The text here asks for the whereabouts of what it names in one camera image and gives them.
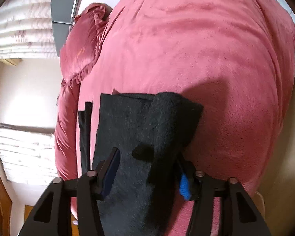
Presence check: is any black knit sweater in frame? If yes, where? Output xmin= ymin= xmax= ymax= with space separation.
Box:
xmin=78 ymin=92 xmax=203 ymax=235

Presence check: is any white window blind lower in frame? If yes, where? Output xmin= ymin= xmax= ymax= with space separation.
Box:
xmin=0 ymin=124 xmax=58 ymax=186

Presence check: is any white window blind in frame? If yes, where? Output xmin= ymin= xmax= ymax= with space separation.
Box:
xmin=0 ymin=124 xmax=58 ymax=186
xmin=0 ymin=0 xmax=57 ymax=59

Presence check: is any red velvet round cushion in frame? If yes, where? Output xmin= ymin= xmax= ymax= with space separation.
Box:
xmin=78 ymin=0 xmax=295 ymax=235

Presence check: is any red velvet cushion rim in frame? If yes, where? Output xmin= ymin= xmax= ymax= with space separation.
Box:
xmin=55 ymin=3 xmax=109 ymax=181

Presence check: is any white window blind upper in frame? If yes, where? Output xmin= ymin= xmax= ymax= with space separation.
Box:
xmin=0 ymin=0 xmax=57 ymax=59

